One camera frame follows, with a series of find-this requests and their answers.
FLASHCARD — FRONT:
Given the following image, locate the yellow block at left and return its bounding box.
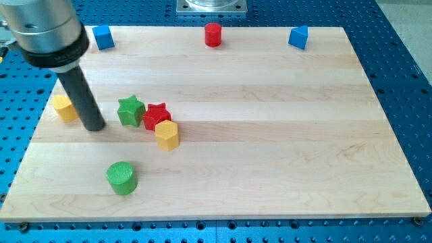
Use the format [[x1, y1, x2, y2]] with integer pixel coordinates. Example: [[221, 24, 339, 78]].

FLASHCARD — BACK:
[[52, 95, 79, 123]]

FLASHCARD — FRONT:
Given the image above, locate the blue triangular prism block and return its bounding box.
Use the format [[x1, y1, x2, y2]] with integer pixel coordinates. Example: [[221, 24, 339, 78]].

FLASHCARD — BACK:
[[288, 26, 308, 50]]

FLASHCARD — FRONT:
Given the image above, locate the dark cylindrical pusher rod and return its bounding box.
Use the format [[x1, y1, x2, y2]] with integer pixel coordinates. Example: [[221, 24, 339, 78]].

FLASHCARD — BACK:
[[57, 65, 105, 132]]

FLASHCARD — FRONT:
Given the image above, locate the red star block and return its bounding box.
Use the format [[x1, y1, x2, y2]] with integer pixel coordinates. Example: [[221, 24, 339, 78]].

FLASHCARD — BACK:
[[142, 103, 171, 131]]

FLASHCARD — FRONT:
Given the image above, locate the red cylinder block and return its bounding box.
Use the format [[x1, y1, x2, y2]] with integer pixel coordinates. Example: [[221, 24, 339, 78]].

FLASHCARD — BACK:
[[205, 23, 222, 47]]

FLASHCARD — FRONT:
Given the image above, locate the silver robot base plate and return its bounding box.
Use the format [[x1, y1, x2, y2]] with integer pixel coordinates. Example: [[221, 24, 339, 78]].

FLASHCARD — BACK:
[[176, 0, 248, 14]]

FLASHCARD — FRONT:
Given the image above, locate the green star block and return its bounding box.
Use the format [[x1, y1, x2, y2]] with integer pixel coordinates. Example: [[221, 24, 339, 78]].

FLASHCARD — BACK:
[[117, 95, 146, 128]]

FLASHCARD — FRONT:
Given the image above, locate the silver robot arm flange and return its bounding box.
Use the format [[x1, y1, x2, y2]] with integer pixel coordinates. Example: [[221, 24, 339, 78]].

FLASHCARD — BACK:
[[1, 0, 89, 73]]

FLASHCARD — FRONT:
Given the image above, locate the yellow hexagon block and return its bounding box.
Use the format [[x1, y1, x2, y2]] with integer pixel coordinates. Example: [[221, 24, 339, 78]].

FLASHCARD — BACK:
[[155, 120, 180, 151]]

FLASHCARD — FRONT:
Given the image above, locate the green cylinder block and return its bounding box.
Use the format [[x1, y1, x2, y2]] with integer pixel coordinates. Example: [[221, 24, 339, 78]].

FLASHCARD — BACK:
[[106, 161, 138, 196]]

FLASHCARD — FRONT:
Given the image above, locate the blue cube block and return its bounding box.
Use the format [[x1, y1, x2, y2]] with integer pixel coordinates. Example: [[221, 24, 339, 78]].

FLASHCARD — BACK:
[[92, 25, 115, 50]]

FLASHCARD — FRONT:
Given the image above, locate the light wooden board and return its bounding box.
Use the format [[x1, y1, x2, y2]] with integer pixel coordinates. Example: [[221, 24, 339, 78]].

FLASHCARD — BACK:
[[1, 26, 431, 222]]

